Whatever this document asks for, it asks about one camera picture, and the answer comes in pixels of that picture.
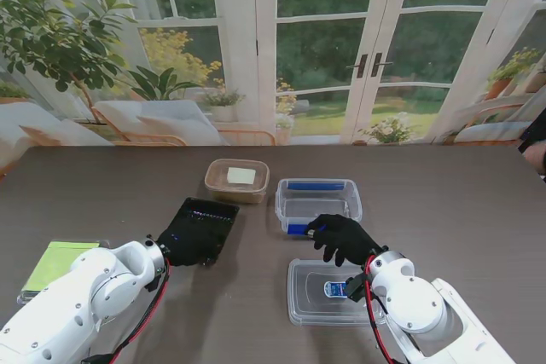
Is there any bystander arm in dark sleeve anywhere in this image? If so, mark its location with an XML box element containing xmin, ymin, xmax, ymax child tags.
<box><xmin>517</xmin><ymin>107</ymin><xmax>546</xmax><ymax>176</ymax></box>

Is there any black plastic tray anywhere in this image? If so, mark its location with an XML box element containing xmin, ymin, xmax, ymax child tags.
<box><xmin>166</xmin><ymin>196</ymin><xmax>241</xmax><ymax>270</ymax></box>

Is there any brown kraft paper container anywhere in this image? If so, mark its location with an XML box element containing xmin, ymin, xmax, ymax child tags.
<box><xmin>203</xmin><ymin>158</ymin><xmax>270</xmax><ymax>205</ymax></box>

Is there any red cable on right arm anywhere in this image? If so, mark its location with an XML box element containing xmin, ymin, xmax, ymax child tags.
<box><xmin>364</xmin><ymin>261</ymin><xmax>400</xmax><ymax>364</ymax></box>

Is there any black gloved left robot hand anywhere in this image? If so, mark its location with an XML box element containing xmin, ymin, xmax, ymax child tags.
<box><xmin>156</xmin><ymin>215</ymin><xmax>227</xmax><ymax>269</ymax></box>

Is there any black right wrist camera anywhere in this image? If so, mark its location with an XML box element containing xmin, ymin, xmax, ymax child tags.
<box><xmin>345</xmin><ymin>274</ymin><xmax>368</xmax><ymax>302</ymax></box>

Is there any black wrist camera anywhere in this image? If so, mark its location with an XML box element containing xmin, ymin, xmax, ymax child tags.
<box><xmin>345</xmin><ymin>274</ymin><xmax>368</xmax><ymax>302</ymax></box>
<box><xmin>142</xmin><ymin>276</ymin><xmax>163</xmax><ymax>295</ymax></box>

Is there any grey cable with black plug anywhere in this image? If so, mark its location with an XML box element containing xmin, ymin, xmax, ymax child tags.
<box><xmin>80</xmin><ymin>351</ymin><xmax>116</xmax><ymax>364</ymax></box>

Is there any clear lid with blue label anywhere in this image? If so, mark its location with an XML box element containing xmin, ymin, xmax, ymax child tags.
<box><xmin>287</xmin><ymin>257</ymin><xmax>383</xmax><ymax>327</ymax></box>

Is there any clear lid with white label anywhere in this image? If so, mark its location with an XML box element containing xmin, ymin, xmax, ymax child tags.
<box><xmin>204</xmin><ymin>158</ymin><xmax>270</xmax><ymax>193</ymax></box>

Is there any clear lid with green label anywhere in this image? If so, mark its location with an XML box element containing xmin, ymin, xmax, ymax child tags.
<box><xmin>16</xmin><ymin>239</ymin><xmax>113</xmax><ymax>306</ymax></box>

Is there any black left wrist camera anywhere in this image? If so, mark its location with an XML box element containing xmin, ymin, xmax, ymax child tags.
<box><xmin>142</xmin><ymin>276</ymin><xmax>163</xmax><ymax>295</ymax></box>

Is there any printed garden backdrop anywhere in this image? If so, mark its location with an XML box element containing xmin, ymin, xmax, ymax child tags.
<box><xmin>0</xmin><ymin>0</ymin><xmax>546</xmax><ymax>147</ymax></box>

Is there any clear box with blue clips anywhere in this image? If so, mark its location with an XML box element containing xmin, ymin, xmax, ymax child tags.
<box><xmin>275</xmin><ymin>177</ymin><xmax>364</xmax><ymax>238</ymax></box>

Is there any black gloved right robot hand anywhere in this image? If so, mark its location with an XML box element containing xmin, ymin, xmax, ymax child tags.
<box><xmin>306</xmin><ymin>213</ymin><xmax>383</xmax><ymax>268</ymax></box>

